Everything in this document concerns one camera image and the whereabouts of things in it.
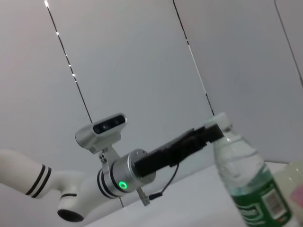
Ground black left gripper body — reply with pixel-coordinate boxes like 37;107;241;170
134;131;194;178

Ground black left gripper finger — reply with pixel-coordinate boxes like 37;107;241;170
187;123;224;152

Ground clear green-label water bottle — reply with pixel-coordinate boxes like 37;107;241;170
205;112;299;227

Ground pink toy peach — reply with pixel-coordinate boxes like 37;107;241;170
290;181;303;205

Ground green glass fruit plate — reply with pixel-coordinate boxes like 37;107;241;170
272;160;303;227

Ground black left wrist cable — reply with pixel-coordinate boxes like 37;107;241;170
138;163;180;207

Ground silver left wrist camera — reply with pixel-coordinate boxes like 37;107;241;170
75;113;128;171

